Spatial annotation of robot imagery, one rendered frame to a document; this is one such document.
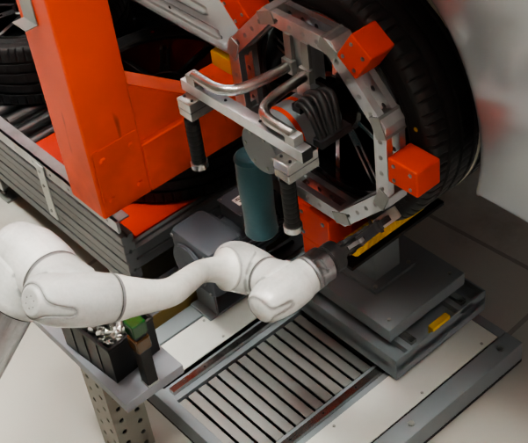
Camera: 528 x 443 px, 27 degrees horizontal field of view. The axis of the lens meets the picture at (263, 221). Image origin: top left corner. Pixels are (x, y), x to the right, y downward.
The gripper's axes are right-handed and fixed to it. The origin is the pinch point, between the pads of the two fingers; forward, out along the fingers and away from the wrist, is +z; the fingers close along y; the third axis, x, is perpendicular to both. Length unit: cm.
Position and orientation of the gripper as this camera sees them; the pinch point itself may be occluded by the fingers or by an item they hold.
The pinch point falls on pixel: (386, 218)
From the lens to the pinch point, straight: 266.0
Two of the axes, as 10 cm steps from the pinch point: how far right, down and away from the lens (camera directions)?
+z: 7.5, -5.0, 4.4
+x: -5.4, -8.4, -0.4
